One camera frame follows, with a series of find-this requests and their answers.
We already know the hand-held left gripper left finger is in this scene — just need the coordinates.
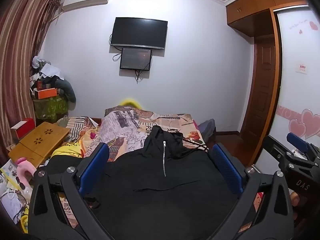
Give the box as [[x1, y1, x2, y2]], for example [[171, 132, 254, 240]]
[[27, 142, 110, 240]]

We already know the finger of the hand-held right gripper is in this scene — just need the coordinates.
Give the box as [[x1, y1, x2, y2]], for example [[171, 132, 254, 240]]
[[286, 132, 320, 164], [261, 135, 292, 174]]

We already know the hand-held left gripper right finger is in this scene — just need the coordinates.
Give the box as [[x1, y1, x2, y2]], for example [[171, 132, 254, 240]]
[[209, 142, 294, 240]]

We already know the black zip hoodie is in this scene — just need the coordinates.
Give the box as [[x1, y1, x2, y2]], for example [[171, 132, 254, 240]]
[[46, 125, 241, 240]]

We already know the person's right hand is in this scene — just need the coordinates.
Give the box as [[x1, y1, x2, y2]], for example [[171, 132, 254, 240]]
[[289, 191, 301, 207]]

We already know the yellow garment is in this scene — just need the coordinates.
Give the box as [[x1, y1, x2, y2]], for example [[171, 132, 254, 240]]
[[51, 140, 86, 158]]

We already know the striped grey cloth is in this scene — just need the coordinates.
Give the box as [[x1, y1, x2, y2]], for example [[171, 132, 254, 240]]
[[56, 116, 101, 143]]

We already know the purple bag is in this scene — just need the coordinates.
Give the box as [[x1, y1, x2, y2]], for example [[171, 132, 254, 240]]
[[199, 119, 216, 141]]

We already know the white wardrobe sliding door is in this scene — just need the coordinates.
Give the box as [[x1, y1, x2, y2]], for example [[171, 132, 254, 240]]
[[260, 4, 320, 173]]

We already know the printed newspaper pattern blanket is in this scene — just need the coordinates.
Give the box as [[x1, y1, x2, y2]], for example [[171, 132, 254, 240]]
[[50, 105, 265, 233]]

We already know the yellow cardboard box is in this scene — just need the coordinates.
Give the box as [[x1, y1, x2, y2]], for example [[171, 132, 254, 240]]
[[8, 121, 72, 168]]

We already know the brown wooden door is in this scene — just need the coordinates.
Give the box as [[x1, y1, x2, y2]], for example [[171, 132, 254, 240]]
[[239, 36, 279, 138]]

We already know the pink toy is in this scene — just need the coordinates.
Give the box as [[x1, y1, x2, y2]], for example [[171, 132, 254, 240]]
[[16, 157, 38, 191]]

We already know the red box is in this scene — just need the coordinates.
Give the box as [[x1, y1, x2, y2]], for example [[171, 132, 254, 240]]
[[10, 117, 37, 139]]

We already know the grey rolled garment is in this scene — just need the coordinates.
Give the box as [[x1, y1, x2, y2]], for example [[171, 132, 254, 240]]
[[53, 78, 77, 105]]

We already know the orange box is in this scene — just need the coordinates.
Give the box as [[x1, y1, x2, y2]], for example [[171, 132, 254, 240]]
[[33, 87, 58, 99]]

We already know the white crumpled cloth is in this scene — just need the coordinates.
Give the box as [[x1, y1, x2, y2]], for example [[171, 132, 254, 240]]
[[32, 56, 65, 79]]

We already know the striped maroon curtain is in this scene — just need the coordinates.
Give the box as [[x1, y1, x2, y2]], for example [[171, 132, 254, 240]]
[[0, 0, 63, 161]]

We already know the wooden wardrobe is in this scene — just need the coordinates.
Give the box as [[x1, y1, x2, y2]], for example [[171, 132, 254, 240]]
[[225, 0, 312, 140]]

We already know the black monitor cable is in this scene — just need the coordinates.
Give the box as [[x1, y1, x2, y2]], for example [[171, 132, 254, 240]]
[[135, 69, 146, 84]]

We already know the small black wall monitor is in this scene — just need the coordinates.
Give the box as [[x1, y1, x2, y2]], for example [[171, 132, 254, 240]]
[[119, 47, 153, 71]]

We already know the black wall television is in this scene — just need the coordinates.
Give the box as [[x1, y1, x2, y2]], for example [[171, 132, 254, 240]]
[[110, 17, 168, 51]]

